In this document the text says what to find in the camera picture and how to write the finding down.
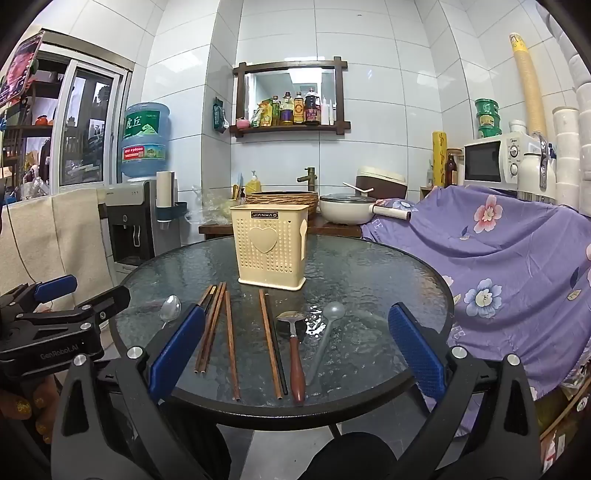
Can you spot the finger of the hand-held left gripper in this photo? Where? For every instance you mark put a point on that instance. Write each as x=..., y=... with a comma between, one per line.
x=55, y=286
x=108, y=300

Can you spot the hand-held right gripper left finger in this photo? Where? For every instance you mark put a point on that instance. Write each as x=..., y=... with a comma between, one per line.
x=178, y=350

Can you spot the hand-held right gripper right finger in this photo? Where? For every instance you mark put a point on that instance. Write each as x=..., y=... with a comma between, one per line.
x=415, y=350

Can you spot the small all-metal spoon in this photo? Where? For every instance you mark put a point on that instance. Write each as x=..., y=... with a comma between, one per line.
x=170, y=308

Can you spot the black chopstick with gold band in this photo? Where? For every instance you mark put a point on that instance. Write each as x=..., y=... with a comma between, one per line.
x=207, y=296

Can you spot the grey translucent plastic spoon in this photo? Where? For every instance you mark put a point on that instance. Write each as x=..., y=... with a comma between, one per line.
x=333, y=311

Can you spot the beige plastic utensil holder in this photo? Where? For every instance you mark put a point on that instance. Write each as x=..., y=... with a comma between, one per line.
x=263, y=258

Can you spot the person's left hand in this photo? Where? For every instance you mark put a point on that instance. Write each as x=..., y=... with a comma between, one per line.
x=21, y=406

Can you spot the beige cloth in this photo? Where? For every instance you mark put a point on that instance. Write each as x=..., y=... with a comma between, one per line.
x=55, y=240

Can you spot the white black water dispenser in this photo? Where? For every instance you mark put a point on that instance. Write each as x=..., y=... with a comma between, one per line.
x=134, y=217

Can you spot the purple floral cloth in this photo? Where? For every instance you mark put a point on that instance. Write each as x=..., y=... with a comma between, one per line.
x=498, y=277

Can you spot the white paper cup dispenser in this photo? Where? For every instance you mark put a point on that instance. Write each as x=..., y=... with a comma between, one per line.
x=165, y=194

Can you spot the clear plastic bag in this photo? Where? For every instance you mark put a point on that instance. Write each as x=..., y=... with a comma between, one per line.
x=210, y=207

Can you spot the wooden washstand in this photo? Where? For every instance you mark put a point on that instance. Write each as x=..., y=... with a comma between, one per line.
x=332, y=229

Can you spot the aluminium framed glass window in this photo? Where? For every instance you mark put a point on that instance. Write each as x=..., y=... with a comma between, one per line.
x=64, y=138

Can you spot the white pot with glass lid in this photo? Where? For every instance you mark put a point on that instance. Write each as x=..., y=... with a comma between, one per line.
x=341, y=210

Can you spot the blue water jug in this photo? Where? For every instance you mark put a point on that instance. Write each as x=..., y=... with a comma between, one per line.
x=143, y=138

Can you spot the orange teapot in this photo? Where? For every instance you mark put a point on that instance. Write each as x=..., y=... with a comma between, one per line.
x=41, y=121

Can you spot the cardboard box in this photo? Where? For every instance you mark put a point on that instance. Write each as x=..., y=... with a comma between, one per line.
x=563, y=434

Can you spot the white brown rice cooker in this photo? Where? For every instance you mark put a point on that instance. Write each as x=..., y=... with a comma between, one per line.
x=388, y=182

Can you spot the small clear bottle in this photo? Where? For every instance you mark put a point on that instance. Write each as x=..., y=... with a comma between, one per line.
x=430, y=175

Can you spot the blue toothbrush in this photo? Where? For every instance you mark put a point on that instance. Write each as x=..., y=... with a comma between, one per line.
x=240, y=181

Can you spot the brown glass bottle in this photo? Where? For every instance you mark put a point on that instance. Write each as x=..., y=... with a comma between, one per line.
x=451, y=173

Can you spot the yellow soap pump bottle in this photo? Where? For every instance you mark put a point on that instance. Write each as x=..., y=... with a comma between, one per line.
x=253, y=185

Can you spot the woven pattern basin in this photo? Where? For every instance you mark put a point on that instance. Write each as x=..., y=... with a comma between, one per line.
x=277, y=198

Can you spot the yellow wrap roll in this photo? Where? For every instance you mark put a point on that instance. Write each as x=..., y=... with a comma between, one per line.
x=439, y=157

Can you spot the white microwave oven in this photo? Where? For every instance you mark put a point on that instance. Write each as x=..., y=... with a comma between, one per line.
x=482, y=159

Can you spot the small wooden rack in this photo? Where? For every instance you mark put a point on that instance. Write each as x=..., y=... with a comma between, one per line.
x=459, y=152

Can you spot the bronze faucet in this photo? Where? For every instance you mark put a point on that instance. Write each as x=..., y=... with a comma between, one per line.
x=308, y=177

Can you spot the green hanging packet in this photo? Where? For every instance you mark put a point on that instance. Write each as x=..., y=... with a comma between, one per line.
x=220, y=114

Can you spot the pink bowl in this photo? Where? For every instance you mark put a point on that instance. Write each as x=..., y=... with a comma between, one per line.
x=243, y=123

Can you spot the yellow seasoning packet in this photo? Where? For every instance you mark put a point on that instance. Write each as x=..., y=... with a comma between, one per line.
x=265, y=113

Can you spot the single white cup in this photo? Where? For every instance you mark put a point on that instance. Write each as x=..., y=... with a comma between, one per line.
x=517, y=127

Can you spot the green oil bottle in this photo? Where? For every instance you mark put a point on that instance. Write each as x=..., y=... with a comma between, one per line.
x=275, y=113

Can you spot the stack of white paper cups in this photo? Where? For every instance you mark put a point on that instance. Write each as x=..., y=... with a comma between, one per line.
x=570, y=152

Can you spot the white squeeze bottle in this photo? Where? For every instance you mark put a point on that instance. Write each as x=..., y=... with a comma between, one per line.
x=325, y=113

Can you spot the purple label bottle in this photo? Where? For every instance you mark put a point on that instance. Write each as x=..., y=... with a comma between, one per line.
x=286, y=110

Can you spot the dark soy sauce bottle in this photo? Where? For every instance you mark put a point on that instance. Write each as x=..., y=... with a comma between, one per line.
x=312, y=108

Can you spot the orange label bottle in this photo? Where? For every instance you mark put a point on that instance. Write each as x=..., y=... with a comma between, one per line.
x=299, y=110

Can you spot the tall stack of yellowish cups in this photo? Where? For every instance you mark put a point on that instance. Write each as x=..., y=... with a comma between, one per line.
x=528, y=87

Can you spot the wooden framed mirror shelf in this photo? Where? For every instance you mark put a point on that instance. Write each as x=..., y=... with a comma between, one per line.
x=288, y=63

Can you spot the colourful wall poster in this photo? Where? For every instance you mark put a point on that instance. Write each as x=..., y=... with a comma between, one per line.
x=16, y=69

